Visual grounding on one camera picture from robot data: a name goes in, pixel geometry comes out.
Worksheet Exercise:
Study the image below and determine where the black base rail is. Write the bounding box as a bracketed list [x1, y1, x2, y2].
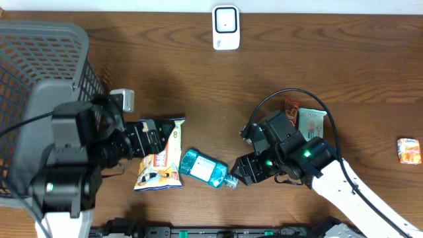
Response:
[88, 227, 324, 238]

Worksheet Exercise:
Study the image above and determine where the small orange juice carton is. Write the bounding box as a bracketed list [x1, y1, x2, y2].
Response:
[397, 138, 422, 165]

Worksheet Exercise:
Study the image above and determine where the pale green wipes pack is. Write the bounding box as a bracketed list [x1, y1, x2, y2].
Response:
[298, 108, 327, 141]

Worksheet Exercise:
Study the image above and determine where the yellow snack bag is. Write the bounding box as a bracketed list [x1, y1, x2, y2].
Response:
[134, 117, 185, 191]

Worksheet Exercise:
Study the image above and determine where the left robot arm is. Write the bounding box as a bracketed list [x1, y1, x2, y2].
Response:
[30, 95, 175, 237]

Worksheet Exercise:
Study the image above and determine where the white barcode scanner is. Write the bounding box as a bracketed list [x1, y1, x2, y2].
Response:
[211, 5, 241, 50]

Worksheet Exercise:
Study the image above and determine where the teal mouthwash bottle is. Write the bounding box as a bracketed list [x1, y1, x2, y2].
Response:
[179, 149, 239, 189]

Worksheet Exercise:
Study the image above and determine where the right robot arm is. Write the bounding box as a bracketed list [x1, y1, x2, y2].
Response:
[231, 112, 422, 237]

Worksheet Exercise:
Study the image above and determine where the grey plastic shopping basket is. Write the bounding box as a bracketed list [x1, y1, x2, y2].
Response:
[1, 20, 104, 198]

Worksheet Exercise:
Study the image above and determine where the red brown snack packet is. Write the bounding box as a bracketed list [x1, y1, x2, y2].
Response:
[284, 98, 300, 128]

